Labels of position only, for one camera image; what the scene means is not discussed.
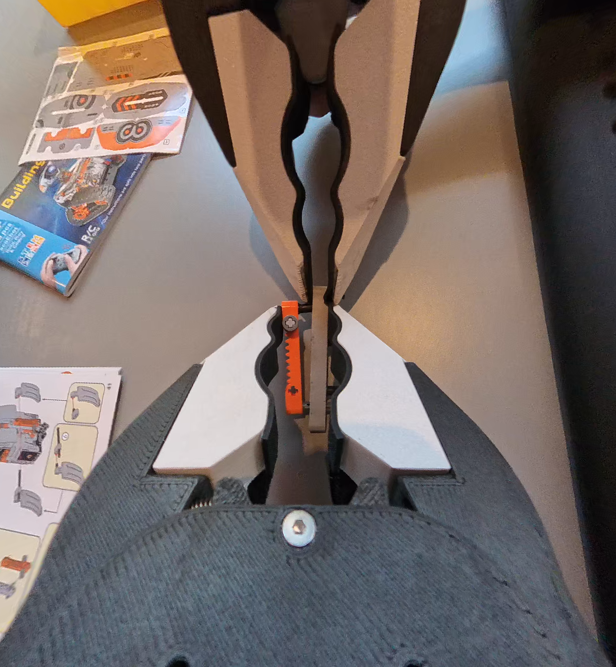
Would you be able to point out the grey desk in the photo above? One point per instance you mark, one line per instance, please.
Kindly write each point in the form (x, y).
(182, 260)

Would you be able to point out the yellow plastic bin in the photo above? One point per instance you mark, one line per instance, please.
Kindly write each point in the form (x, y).
(104, 10)

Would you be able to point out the grey bushing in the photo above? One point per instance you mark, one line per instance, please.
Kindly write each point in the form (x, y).
(291, 323)

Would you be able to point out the open instruction booklet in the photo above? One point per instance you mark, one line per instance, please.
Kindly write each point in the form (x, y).
(37, 469)

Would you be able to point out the sticker sheet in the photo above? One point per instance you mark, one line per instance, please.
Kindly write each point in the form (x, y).
(104, 104)

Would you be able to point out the orange toothed rack piece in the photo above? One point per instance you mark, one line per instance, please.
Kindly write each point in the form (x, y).
(293, 365)

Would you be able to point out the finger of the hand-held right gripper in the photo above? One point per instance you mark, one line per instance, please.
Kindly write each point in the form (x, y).
(255, 130)
(375, 130)

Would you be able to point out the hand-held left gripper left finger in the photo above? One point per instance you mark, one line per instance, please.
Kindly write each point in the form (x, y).
(214, 417)

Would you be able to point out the blue manual booklet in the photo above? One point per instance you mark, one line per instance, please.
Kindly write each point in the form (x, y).
(52, 224)

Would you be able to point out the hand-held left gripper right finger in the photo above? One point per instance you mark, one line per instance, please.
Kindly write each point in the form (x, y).
(391, 417)

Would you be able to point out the black perforated panel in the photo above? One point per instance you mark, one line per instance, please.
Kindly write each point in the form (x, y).
(589, 312)

